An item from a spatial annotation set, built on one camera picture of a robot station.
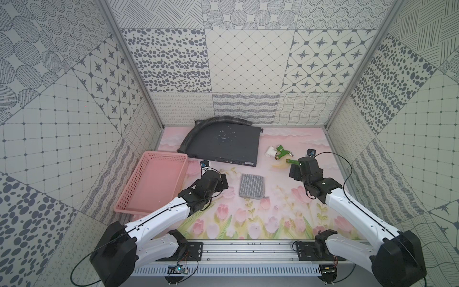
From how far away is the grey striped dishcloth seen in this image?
0.90 metres

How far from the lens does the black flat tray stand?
1.03 m

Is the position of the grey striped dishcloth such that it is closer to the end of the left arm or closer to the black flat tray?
the black flat tray

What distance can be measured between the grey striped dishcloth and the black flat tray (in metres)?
0.08
